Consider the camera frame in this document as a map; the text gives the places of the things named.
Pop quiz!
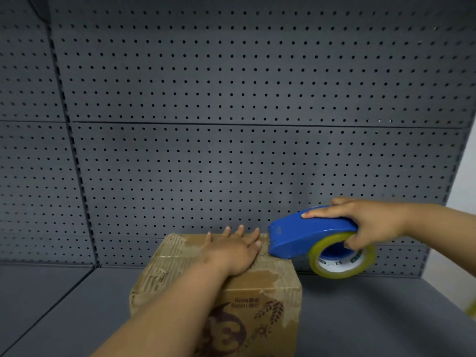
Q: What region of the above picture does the person's left hand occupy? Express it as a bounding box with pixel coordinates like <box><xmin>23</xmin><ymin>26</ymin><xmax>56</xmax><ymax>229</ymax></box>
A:
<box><xmin>203</xmin><ymin>225</ymin><xmax>262</xmax><ymax>278</ymax></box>

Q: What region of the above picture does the person's right hand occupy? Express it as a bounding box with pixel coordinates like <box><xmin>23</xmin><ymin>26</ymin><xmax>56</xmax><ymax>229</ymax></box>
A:
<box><xmin>301</xmin><ymin>197</ymin><xmax>408</xmax><ymax>250</ymax></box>

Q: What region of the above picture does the brown cardboard box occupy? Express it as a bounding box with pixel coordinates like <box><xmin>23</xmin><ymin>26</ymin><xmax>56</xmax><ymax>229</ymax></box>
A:
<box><xmin>129</xmin><ymin>233</ymin><xmax>302</xmax><ymax>357</ymax></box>

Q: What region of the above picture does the blue tape dispenser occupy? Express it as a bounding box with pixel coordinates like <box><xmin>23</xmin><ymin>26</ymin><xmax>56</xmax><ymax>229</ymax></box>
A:
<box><xmin>268</xmin><ymin>205</ymin><xmax>359</xmax><ymax>261</ymax></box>

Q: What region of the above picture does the person's right forearm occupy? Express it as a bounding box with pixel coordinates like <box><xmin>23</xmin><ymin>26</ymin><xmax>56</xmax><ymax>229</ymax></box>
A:
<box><xmin>400</xmin><ymin>202</ymin><xmax>476</xmax><ymax>278</ymax></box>

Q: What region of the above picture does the person's left forearm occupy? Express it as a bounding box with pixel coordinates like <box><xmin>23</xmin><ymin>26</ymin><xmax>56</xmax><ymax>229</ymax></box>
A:
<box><xmin>91</xmin><ymin>255</ymin><xmax>235</xmax><ymax>357</ymax></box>

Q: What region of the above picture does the clear yellowish tape roll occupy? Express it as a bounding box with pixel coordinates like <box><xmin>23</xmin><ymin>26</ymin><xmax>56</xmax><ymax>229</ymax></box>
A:
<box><xmin>308</xmin><ymin>232</ymin><xmax>376</xmax><ymax>279</ymax></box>

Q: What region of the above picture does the wide grey pegboard panel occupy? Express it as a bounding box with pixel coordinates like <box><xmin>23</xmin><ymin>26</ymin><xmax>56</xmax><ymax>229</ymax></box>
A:
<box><xmin>48</xmin><ymin>0</ymin><xmax>476</xmax><ymax>129</ymax></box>
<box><xmin>70</xmin><ymin>122</ymin><xmax>468</xmax><ymax>278</ymax></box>

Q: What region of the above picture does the narrow grey pegboard panel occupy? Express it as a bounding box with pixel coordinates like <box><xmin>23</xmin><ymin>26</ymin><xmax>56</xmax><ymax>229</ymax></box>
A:
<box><xmin>0</xmin><ymin>120</ymin><xmax>98</xmax><ymax>266</ymax></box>
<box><xmin>0</xmin><ymin>0</ymin><xmax>67</xmax><ymax>123</ymax></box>

